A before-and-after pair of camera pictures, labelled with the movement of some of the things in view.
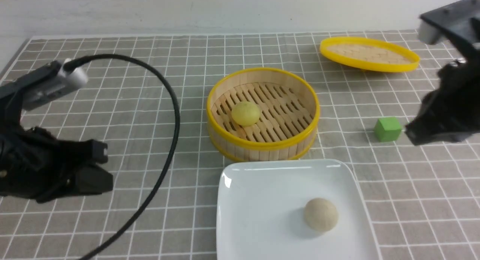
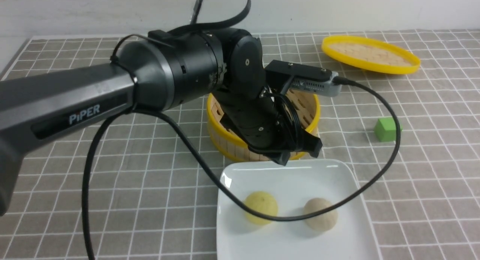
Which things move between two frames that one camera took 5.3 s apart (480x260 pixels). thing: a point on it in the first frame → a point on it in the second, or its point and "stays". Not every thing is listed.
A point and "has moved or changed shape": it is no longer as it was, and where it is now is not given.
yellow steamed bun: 245,113 has moved or changed shape
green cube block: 387,129 stays
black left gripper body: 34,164 → 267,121
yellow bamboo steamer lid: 368,54 stays
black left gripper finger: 93,179 → 280,157
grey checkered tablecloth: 424,199 stays
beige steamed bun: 321,215 stays
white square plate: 260,207 stays
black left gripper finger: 97,148 → 310,143
